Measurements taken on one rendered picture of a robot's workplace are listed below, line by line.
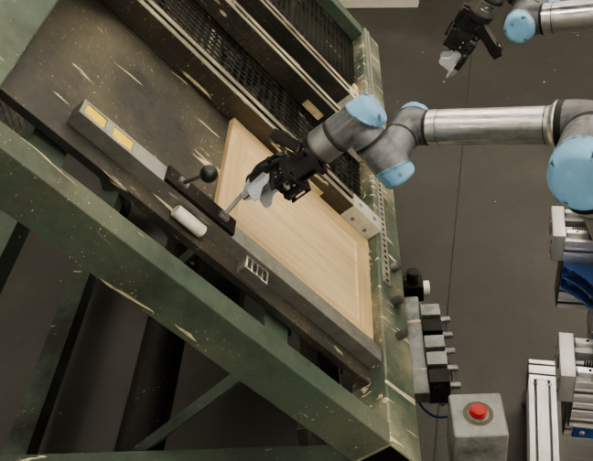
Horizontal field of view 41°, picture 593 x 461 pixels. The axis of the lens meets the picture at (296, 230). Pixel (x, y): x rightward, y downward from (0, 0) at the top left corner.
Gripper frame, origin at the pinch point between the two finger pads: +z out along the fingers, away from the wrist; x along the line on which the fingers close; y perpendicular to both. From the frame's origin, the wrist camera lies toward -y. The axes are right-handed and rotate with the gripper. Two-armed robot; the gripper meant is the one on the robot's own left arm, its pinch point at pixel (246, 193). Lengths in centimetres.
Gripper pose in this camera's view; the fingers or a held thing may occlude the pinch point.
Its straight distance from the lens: 172.5
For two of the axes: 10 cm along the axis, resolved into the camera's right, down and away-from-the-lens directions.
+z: -7.4, 5.1, 4.4
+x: 6.4, 3.4, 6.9
